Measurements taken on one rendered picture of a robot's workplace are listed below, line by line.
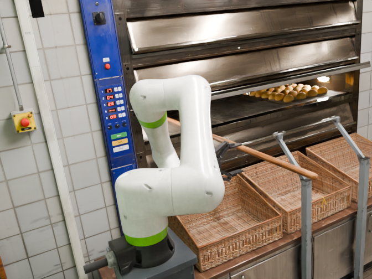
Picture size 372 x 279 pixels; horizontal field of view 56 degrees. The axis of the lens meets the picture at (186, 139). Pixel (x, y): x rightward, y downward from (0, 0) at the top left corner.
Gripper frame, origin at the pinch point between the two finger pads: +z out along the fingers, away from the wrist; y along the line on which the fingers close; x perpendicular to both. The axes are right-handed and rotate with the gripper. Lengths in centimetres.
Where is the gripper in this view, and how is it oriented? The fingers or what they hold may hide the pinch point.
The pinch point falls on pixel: (239, 158)
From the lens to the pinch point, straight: 171.0
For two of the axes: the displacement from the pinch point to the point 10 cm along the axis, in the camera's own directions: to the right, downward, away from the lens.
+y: 1.0, 9.5, 2.9
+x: 4.8, 2.1, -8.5
